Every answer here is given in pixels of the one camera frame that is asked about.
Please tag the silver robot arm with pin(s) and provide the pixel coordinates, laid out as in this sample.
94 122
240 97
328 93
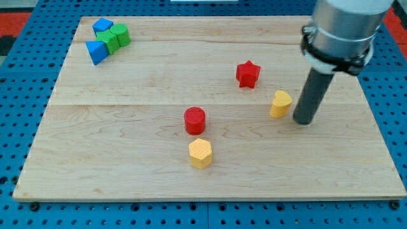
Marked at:
340 34

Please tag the red star block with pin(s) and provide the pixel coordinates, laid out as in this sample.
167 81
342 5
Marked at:
247 74

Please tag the yellow heart block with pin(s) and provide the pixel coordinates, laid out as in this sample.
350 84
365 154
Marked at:
281 104

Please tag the red cylinder block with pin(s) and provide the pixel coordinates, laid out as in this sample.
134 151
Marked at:
194 120

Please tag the yellow hexagon block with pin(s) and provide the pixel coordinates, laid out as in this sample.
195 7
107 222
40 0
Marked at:
200 152

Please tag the wooden board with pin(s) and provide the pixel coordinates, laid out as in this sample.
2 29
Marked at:
182 114

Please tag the green cylinder block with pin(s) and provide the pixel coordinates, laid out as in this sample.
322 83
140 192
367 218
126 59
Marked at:
122 34

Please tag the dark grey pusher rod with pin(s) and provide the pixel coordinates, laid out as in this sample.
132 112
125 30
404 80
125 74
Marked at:
311 96

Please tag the green cube block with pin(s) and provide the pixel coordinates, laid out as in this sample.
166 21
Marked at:
110 40

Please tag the blue triangle block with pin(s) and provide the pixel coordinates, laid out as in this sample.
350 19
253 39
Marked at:
97 50

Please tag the blue cube block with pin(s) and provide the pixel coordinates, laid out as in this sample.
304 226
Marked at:
101 25

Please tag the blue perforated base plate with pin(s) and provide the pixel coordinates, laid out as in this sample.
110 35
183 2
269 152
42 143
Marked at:
28 75

